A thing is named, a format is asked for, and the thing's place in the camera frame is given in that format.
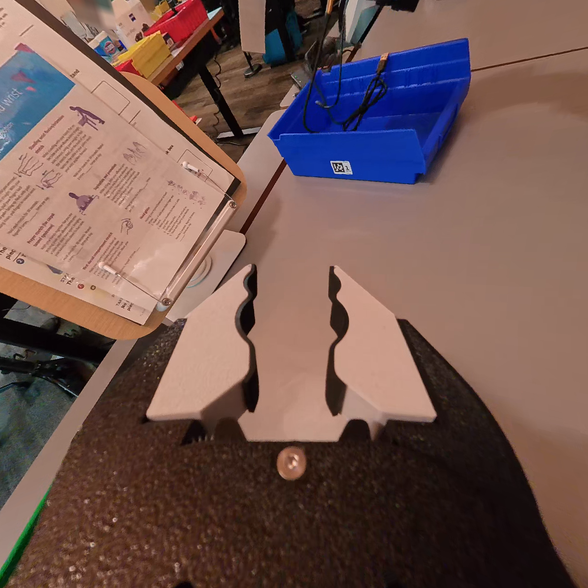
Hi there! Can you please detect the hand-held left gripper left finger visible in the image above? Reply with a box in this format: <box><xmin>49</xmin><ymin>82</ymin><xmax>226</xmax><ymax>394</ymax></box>
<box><xmin>146</xmin><ymin>264</ymin><xmax>259</xmax><ymax>435</ymax></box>

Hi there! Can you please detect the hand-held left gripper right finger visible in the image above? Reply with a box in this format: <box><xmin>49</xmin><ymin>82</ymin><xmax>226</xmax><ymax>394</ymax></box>
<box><xmin>327</xmin><ymin>266</ymin><xmax>437</xmax><ymax>440</ymax></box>

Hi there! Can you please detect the blue storage bin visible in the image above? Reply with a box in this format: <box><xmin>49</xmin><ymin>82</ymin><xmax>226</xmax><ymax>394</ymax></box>
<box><xmin>267</xmin><ymin>38</ymin><xmax>472</xmax><ymax>185</ymax></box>

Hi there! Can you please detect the green storage bin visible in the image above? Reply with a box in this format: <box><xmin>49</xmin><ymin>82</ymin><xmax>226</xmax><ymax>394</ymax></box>
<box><xmin>0</xmin><ymin>486</ymin><xmax>50</xmax><ymax>572</ymax></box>

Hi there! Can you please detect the black cable orange usb plug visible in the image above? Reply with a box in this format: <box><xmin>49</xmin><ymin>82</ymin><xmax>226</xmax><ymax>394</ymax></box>
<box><xmin>342</xmin><ymin>52</ymin><xmax>390</xmax><ymax>132</ymax></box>

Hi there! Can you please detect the wooden document stand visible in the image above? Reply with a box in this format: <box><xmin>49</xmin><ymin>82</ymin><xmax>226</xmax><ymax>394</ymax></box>
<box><xmin>0</xmin><ymin>0</ymin><xmax>249</xmax><ymax>341</ymax></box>

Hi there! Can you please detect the black tripod pole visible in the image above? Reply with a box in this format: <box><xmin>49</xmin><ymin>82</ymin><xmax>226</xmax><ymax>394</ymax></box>
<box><xmin>0</xmin><ymin>317</ymin><xmax>118</xmax><ymax>398</ymax></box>

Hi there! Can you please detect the blue header printed sheet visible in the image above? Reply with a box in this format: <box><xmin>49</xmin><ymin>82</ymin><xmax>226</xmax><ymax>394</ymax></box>
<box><xmin>0</xmin><ymin>43</ymin><xmax>237</xmax><ymax>326</ymax></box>

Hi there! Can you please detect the wooden top desk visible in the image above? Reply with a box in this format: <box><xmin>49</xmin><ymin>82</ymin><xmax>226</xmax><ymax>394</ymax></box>
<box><xmin>147</xmin><ymin>7</ymin><xmax>244</xmax><ymax>138</ymax></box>

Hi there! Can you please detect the yellow storage bin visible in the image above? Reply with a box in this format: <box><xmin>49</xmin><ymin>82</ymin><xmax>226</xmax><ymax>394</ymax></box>
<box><xmin>119</xmin><ymin>31</ymin><xmax>174</xmax><ymax>78</ymax></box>

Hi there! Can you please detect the red storage bin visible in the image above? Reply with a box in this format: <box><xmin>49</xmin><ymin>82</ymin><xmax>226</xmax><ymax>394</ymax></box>
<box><xmin>144</xmin><ymin>0</ymin><xmax>206</xmax><ymax>43</ymax></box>

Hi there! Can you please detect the white printed sheet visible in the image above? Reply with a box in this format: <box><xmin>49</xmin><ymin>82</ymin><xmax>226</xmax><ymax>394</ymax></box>
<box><xmin>0</xmin><ymin>0</ymin><xmax>138</xmax><ymax>125</ymax></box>

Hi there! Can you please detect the white cardboard box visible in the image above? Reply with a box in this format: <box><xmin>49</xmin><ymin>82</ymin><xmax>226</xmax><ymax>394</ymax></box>
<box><xmin>112</xmin><ymin>0</ymin><xmax>156</xmax><ymax>29</ymax></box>

